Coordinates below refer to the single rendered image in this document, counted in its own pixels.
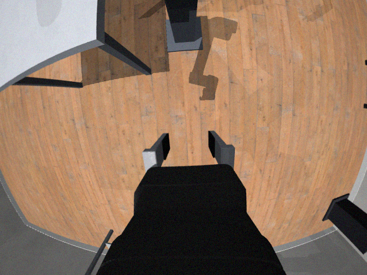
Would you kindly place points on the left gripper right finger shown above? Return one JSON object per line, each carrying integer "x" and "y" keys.
{"x": 224, "y": 152}

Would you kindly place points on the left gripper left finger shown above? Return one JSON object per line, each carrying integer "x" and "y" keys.
{"x": 156, "y": 153}

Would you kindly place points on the white table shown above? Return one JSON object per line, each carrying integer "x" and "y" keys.
{"x": 57, "y": 28}

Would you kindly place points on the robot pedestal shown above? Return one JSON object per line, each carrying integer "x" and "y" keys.
{"x": 183, "y": 28}

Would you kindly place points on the black box pedestal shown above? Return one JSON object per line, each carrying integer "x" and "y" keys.
{"x": 350, "y": 220}

